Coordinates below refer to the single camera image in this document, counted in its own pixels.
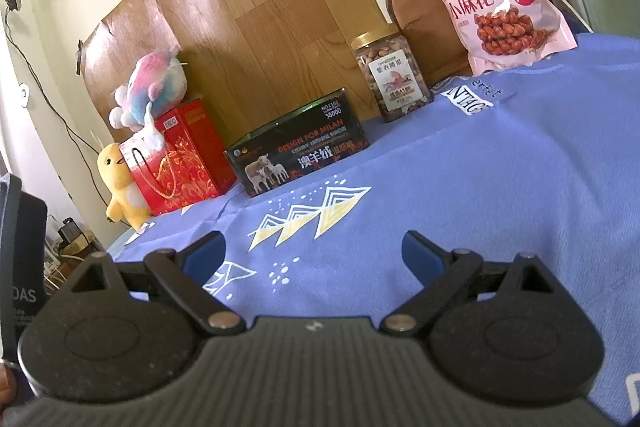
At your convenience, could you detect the blue tablecloth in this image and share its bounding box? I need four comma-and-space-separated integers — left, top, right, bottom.
110, 34, 639, 422

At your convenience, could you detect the brown chair back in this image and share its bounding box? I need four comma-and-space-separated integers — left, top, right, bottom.
386, 0, 472, 87

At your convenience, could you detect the red gift bag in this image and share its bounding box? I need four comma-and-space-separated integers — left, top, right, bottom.
119, 100, 236, 216

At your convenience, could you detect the pink snack bag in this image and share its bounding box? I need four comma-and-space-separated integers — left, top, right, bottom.
442, 0, 577, 76

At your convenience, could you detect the black sheep print box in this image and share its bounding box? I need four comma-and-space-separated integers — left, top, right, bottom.
226, 88, 369, 197

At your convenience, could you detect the yellow chick plush toy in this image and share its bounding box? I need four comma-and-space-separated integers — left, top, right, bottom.
96, 143, 151, 234

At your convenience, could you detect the person left hand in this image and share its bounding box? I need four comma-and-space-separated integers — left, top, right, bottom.
0, 364, 17, 407

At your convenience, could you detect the pastel unicorn plush toy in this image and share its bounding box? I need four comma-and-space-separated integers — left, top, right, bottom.
108, 50, 188, 152

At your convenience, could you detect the nut jar gold lid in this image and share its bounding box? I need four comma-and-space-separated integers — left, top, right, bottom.
350, 24, 432, 122

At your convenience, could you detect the wooden board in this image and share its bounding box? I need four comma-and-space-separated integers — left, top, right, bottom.
81, 0, 385, 144

